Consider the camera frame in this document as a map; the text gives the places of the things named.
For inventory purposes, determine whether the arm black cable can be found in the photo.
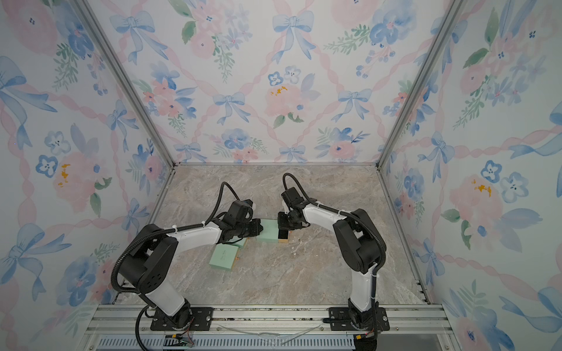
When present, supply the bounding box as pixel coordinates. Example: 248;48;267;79
282;173;388;317
110;181;256;351

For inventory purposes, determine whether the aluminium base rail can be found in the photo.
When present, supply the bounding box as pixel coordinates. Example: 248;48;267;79
78;305;460;350

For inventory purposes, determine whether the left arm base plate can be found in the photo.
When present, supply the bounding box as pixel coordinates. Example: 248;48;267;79
150;307;215;331

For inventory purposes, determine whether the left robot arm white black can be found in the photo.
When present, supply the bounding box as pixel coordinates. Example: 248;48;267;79
111;199;263;330

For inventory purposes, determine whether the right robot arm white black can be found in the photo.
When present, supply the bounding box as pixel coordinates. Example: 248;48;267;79
278;187;386;332

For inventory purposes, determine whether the small green jewelry box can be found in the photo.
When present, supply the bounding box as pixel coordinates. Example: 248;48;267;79
209;244;239;271

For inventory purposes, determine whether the aluminium frame post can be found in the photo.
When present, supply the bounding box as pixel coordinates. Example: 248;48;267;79
70;0;176;170
376;0;465;173

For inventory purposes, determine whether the aluminium frame post left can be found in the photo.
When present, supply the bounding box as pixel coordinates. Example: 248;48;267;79
70;0;176;170

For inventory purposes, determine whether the aluminium frame post right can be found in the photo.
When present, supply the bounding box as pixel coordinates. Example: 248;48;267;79
376;0;465;173

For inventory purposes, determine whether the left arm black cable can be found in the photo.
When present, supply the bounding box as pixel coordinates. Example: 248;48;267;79
110;181;256;351

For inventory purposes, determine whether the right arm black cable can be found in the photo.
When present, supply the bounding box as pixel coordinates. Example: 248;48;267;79
282;173;388;317

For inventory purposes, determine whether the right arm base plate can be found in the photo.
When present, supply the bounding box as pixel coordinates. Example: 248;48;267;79
323;307;390;332

